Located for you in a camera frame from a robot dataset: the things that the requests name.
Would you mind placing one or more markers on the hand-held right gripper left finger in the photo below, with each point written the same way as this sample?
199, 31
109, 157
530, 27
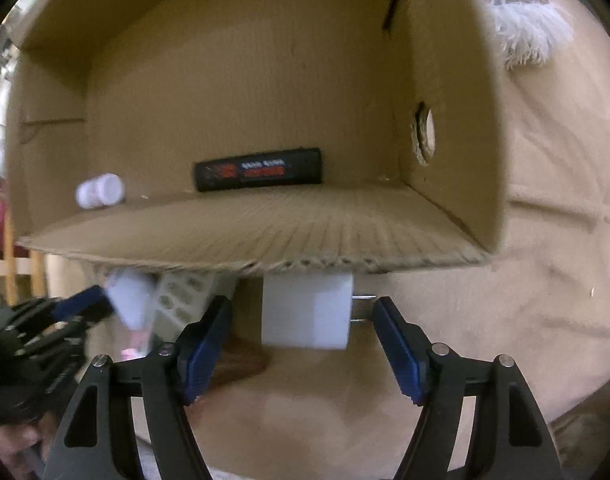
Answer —
205, 352

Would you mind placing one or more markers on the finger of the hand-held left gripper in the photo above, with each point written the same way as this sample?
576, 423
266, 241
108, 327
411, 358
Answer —
80, 302
67, 332

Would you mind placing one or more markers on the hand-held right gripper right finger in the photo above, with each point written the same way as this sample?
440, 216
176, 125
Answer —
400, 355

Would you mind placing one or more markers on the white device with buttons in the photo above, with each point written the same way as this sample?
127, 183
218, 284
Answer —
185, 297

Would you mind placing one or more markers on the white power adapter cube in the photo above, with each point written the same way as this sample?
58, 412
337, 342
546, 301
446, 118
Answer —
307, 310

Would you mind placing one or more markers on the brown cardboard box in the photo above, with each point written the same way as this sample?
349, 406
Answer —
265, 90

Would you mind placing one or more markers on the small white bottle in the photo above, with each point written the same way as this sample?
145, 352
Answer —
100, 191

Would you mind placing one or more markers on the black rectangular pack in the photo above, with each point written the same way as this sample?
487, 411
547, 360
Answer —
257, 170

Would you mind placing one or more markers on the beige blanket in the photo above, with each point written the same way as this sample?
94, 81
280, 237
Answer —
550, 200

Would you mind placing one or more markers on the fluffy white and black throw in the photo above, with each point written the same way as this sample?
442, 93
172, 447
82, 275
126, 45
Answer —
525, 25

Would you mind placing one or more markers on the wooden furniture frame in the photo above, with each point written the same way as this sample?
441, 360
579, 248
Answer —
12, 270

